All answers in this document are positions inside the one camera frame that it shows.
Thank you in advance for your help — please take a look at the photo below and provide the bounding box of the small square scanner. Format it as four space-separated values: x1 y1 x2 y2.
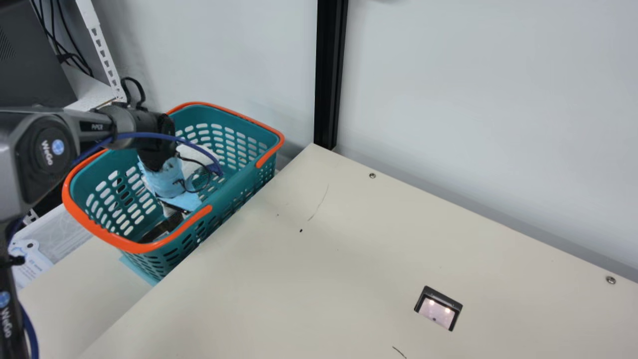
414 285 463 332

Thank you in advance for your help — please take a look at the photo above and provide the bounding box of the dark grey box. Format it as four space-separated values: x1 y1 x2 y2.
0 0 79 108

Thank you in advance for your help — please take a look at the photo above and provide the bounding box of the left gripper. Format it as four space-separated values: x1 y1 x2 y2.
139 156 202 211

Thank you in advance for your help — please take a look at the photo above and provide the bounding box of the teal shopping basket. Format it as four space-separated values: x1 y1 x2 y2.
62 102 286 284

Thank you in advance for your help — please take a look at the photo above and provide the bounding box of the blue cable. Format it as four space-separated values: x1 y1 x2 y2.
70 131 224 176
7 214 40 359

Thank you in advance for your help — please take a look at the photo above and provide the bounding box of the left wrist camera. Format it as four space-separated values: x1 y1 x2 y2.
177 156 215 194

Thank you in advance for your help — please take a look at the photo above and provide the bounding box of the white plastic packet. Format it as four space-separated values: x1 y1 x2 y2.
9 204 94 291

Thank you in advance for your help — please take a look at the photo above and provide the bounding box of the black post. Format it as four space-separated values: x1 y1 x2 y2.
313 0 349 150

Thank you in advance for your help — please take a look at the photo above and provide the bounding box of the white perforated shelf upright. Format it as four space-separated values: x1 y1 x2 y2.
76 0 126 103

